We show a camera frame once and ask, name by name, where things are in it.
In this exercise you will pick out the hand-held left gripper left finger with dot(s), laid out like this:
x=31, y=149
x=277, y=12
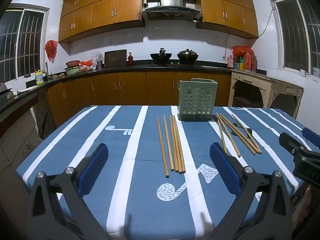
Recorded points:
x=93, y=170

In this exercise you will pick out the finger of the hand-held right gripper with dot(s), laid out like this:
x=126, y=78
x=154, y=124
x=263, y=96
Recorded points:
x=310, y=133
x=287, y=141

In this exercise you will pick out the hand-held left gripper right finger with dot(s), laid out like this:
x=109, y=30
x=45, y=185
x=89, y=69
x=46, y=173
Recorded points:
x=223, y=165

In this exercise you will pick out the green perforated chopstick holder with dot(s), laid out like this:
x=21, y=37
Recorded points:
x=197, y=100

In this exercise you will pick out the blue white striped tablecloth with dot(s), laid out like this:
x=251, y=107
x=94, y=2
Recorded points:
x=140, y=142

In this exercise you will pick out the beige wooden side table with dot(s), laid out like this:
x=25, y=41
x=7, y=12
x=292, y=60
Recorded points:
x=272, y=82

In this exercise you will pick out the white cup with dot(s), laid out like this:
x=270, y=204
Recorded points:
x=302, y=73

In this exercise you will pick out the wooden stool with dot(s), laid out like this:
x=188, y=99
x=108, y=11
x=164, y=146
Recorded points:
x=241, y=101

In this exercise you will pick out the white box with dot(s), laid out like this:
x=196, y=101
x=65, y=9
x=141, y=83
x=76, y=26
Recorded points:
x=316, y=72

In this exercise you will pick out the wooden base cabinets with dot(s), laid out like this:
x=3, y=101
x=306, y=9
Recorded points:
x=130, y=87

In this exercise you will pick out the pink box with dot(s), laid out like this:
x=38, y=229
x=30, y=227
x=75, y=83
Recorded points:
x=230, y=62

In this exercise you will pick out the green basin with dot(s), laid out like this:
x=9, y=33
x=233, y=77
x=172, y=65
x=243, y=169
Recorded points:
x=72, y=70

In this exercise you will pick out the barred window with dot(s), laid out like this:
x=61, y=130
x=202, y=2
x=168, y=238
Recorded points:
x=22, y=42
x=297, y=32

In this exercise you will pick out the red and white plastic bags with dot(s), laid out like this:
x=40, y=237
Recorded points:
x=87, y=65

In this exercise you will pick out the white cloth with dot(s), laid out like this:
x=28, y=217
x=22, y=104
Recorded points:
x=27, y=88

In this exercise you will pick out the steel utensil cup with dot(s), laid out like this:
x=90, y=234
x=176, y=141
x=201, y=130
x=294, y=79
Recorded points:
x=99, y=64

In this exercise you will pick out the yellow detergent bottle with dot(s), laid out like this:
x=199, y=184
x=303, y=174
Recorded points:
x=39, y=78

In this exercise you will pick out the red basin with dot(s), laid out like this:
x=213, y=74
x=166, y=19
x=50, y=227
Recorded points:
x=73, y=63

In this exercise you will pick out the gas stove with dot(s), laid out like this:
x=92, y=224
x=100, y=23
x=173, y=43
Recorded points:
x=175, y=64

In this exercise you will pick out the dark cutting board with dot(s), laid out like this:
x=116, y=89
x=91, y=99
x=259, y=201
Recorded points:
x=115, y=58

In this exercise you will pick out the clear plastic bag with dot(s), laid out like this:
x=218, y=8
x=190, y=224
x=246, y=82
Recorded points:
x=95, y=56

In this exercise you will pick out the dark pot with lid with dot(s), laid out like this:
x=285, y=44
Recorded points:
x=187, y=55

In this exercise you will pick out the red bottle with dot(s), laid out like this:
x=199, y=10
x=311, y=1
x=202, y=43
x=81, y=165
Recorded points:
x=130, y=59

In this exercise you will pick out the black wok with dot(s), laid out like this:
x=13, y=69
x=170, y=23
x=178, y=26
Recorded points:
x=161, y=57

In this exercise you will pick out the red hanging plastic bag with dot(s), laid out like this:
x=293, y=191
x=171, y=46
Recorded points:
x=51, y=50

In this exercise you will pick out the wooden wall cabinets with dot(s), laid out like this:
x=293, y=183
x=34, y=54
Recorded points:
x=112, y=7

